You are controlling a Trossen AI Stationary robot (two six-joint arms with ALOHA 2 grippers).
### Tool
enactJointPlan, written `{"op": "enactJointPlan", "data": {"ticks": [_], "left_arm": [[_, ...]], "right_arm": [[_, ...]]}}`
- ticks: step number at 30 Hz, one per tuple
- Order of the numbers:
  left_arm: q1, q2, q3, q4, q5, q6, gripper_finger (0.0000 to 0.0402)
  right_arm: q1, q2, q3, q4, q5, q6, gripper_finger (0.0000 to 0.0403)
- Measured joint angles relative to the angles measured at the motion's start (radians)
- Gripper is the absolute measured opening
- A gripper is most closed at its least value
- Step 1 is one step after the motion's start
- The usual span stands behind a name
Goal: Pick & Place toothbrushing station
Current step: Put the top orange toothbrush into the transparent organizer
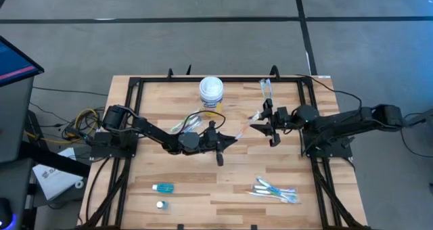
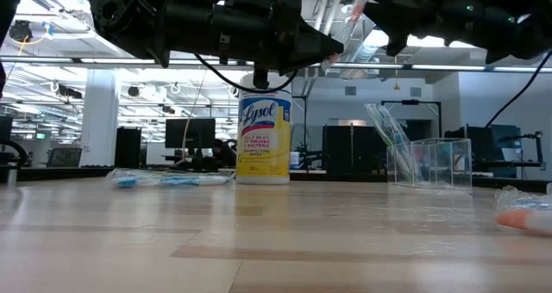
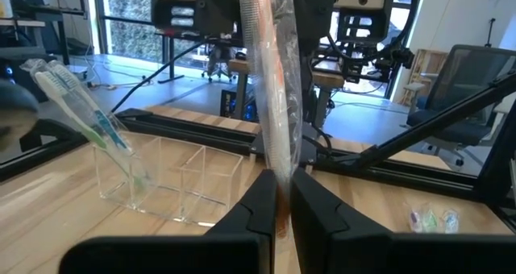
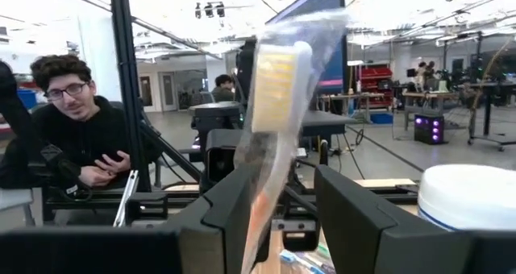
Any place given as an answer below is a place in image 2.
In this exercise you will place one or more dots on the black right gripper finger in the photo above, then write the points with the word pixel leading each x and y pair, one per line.
pixel 394 4
pixel 401 32

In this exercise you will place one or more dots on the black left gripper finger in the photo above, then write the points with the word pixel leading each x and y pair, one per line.
pixel 321 47

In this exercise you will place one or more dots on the packaged toothbrushes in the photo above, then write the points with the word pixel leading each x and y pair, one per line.
pixel 381 120

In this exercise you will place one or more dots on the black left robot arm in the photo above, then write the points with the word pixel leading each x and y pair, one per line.
pixel 172 21

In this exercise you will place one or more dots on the black storage cabinets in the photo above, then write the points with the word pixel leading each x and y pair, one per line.
pixel 353 148

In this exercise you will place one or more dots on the yellow white Lysol wipes canister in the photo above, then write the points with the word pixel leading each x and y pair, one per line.
pixel 264 146

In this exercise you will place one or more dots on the black office monitor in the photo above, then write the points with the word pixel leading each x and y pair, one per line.
pixel 190 133

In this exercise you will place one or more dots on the person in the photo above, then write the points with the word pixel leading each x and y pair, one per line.
pixel 224 151

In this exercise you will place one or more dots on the dark desk monitors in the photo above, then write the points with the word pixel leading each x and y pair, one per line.
pixel 478 144

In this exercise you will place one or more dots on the clear acrylic holder box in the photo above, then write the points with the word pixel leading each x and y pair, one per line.
pixel 448 163

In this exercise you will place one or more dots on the black tower cabinet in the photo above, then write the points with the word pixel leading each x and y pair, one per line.
pixel 128 147

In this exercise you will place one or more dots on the white building column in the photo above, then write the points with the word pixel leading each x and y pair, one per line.
pixel 99 120

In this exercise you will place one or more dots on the black office chair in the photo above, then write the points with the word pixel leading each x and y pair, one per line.
pixel 64 157

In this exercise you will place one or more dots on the black ceiling device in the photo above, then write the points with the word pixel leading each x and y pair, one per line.
pixel 20 30

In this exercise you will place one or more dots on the silver ventilation duct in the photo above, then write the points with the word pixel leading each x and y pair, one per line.
pixel 366 51

